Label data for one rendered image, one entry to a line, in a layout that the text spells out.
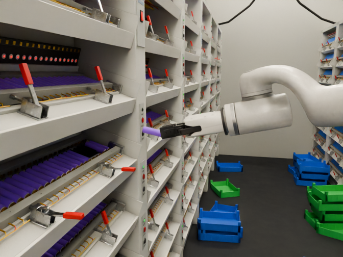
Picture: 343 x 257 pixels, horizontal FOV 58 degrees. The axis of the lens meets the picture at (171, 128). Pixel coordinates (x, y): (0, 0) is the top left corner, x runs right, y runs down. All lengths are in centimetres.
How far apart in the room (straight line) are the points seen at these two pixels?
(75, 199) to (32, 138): 21
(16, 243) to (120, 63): 59
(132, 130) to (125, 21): 33
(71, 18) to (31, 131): 24
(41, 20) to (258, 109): 50
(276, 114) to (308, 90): 10
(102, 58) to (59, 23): 39
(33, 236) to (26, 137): 17
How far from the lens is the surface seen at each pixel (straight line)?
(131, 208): 105
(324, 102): 70
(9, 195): 65
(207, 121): 78
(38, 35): 89
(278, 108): 78
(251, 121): 78
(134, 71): 95
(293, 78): 73
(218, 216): 253
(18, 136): 51
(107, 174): 82
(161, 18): 167
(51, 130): 58
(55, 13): 60
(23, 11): 54
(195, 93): 233
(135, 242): 111
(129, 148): 99
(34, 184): 69
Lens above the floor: 120
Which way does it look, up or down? 10 degrees down
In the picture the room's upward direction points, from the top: straight up
